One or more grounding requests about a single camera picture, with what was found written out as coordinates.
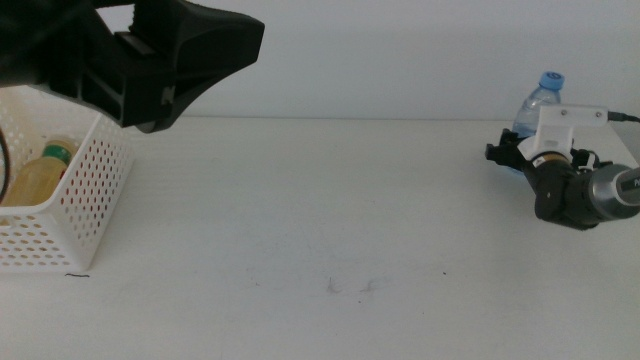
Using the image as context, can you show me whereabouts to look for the black right camera cable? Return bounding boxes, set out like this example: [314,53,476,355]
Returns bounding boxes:
[606,110,640,124]

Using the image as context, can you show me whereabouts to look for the yellow tea bottle white cap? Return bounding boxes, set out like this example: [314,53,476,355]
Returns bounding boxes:
[0,139,76,207]

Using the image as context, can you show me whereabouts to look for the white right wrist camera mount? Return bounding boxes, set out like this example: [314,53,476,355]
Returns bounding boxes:
[532,103,610,156]

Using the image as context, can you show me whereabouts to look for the white perforated plastic basket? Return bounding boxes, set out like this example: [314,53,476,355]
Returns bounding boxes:
[0,83,135,274]

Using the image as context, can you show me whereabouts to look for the small water bottle blue cap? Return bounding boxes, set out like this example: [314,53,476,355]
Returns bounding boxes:
[508,71,566,175]

